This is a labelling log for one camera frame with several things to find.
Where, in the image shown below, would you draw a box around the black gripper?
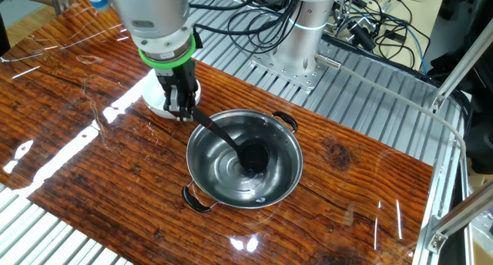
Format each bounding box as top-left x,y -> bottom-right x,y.
155,58 -> 202,122

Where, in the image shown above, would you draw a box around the black ladle with red end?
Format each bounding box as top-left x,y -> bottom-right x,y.
190,106 -> 271,175

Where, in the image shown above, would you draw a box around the white ceramic bowl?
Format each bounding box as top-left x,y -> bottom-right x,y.
142,70 -> 202,120

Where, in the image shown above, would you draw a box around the black clamp on metal stand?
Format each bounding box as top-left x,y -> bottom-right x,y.
333,0 -> 377,52

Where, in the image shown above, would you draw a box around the wood grain table mat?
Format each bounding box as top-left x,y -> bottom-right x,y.
0,0 -> 434,265

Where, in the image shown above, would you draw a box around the large black object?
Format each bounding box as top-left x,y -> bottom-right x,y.
425,0 -> 493,176

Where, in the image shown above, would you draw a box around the green flange ring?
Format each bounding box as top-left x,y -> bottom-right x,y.
137,33 -> 197,70

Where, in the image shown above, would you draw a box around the steel pot with black handles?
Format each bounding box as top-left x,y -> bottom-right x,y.
180,109 -> 304,214

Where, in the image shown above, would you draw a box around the black cable bundle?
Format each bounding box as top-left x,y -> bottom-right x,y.
188,0 -> 307,55

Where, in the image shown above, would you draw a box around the grey cable with metal plug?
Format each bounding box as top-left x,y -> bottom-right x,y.
314,52 -> 468,162

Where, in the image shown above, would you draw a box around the aluminium frame strut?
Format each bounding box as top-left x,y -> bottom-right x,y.
429,18 -> 493,114
425,187 -> 493,255
48,0 -> 71,16

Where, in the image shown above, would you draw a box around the tangled black cables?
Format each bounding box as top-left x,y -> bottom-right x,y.
327,0 -> 432,72

